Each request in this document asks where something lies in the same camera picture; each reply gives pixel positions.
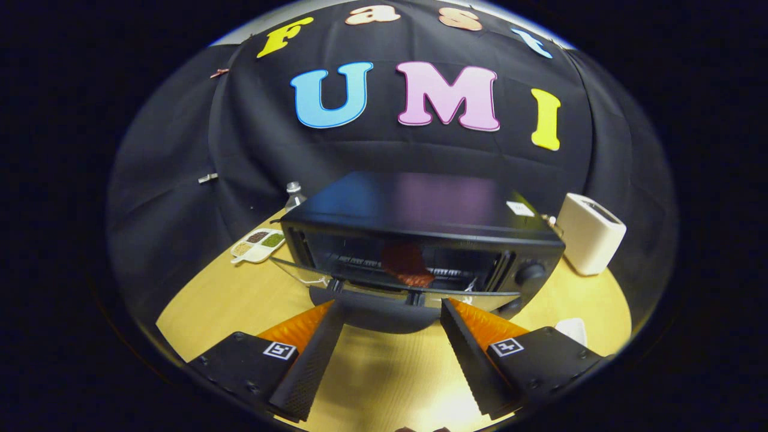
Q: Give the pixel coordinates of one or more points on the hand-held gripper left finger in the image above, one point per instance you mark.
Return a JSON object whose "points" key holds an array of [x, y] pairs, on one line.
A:
{"points": [[312, 360]]}

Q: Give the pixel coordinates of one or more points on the white divided spice dish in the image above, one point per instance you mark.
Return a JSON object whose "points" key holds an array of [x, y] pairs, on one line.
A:
{"points": [[258, 246]]}

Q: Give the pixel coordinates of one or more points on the small metal clip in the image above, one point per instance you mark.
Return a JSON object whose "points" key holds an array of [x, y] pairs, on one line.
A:
{"points": [[207, 177]]}

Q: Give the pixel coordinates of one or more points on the black backdrop cloth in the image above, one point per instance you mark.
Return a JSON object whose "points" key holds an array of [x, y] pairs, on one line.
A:
{"points": [[252, 138]]}

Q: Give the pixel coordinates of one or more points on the white toaster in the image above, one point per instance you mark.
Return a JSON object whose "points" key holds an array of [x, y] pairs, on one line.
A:
{"points": [[591, 237]]}

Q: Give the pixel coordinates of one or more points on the reddish brown meat piece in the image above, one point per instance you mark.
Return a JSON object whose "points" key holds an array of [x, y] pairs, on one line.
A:
{"points": [[408, 264]]}

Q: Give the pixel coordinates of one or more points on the black toaster oven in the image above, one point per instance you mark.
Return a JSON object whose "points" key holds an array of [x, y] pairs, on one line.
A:
{"points": [[420, 201]]}

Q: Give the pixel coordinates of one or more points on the clear plastic bottle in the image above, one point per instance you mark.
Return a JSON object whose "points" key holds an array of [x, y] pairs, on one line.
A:
{"points": [[294, 198]]}

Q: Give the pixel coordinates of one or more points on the white ribbed tray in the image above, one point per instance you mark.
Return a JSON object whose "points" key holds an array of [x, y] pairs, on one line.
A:
{"points": [[573, 330]]}

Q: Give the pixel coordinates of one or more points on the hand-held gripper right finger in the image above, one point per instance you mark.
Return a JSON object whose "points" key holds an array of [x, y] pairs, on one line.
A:
{"points": [[471, 354]]}

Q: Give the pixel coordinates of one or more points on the small red clip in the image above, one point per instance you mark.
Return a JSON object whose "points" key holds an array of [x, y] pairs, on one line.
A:
{"points": [[219, 72]]}

